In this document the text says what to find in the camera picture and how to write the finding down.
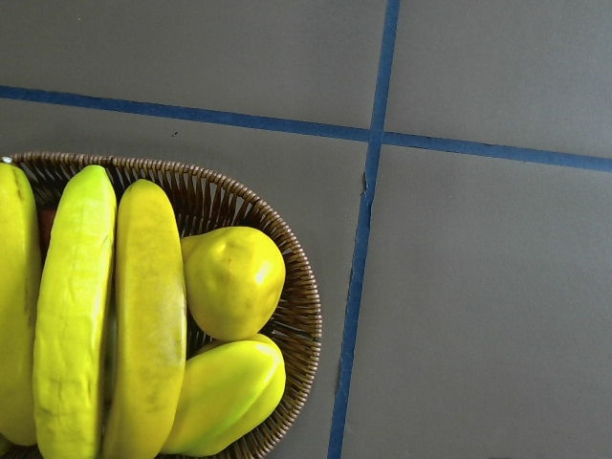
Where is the smooth yellow banana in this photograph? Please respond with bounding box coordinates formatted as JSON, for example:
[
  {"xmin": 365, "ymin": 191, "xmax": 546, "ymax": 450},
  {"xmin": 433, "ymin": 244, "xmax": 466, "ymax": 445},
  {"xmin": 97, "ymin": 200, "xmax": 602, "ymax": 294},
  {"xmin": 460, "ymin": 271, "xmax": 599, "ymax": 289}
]
[{"xmin": 101, "ymin": 179, "xmax": 186, "ymax": 458}]

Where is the textured yellow banana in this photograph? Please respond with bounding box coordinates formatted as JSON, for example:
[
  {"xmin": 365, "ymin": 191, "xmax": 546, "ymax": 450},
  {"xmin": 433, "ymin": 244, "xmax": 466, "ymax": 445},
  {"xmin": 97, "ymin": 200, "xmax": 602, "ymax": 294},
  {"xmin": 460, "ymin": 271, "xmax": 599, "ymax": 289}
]
[{"xmin": 33, "ymin": 165, "xmax": 117, "ymax": 458}]

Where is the brown wicker basket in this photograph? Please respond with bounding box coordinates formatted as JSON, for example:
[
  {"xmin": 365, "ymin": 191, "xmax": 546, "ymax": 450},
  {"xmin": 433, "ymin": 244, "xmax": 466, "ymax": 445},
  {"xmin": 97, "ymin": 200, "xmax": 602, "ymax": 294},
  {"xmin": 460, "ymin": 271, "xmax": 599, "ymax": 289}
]
[{"xmin": 3, "ymin": 151, "xmax": 322, "ymax": 458}]

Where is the yellow pear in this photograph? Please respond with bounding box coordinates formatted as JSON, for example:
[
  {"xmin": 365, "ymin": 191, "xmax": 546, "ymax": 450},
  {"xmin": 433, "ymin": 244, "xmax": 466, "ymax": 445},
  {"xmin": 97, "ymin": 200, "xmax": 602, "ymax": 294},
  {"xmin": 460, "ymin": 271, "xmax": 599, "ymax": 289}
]
[{"xmin": 182, "ymin": 226, "xmax": 286, "ymax": 341}]

